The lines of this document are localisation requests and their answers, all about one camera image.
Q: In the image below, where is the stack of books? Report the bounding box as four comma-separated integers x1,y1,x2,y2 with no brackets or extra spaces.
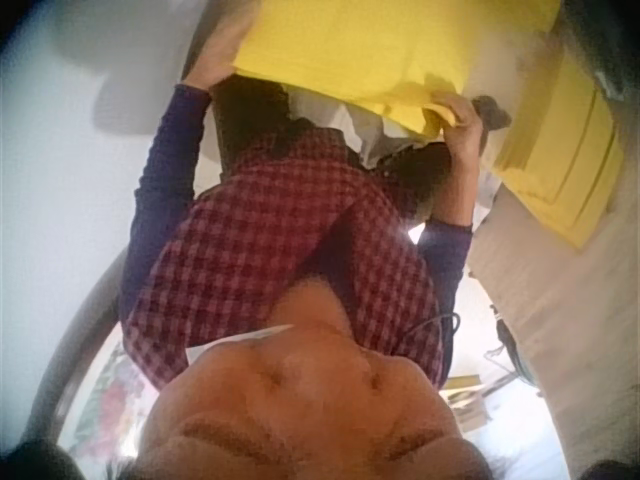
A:
443,373,490,432

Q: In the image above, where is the black metal stand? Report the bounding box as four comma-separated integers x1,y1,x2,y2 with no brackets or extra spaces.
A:
483,303,547,399

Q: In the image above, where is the white cloth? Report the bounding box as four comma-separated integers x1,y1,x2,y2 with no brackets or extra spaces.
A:
292,84,419,169

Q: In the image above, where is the dark curved furniture frame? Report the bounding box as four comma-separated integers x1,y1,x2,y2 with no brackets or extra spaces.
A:
23,244,132,444

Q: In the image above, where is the person's right hand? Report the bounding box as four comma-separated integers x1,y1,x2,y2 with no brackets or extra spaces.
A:
433,93,485,154

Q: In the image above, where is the floral mat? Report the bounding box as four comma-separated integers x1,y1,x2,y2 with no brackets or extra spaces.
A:
92,339,157,454

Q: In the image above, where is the large yellow cloth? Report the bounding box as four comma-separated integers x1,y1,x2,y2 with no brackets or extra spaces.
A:
233,0,562,142

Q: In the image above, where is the folded yellow cloth stack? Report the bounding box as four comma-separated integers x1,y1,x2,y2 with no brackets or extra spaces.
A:
482,49,629,251

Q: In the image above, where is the black cable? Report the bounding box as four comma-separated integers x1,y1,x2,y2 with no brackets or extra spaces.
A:
399,311,462,352

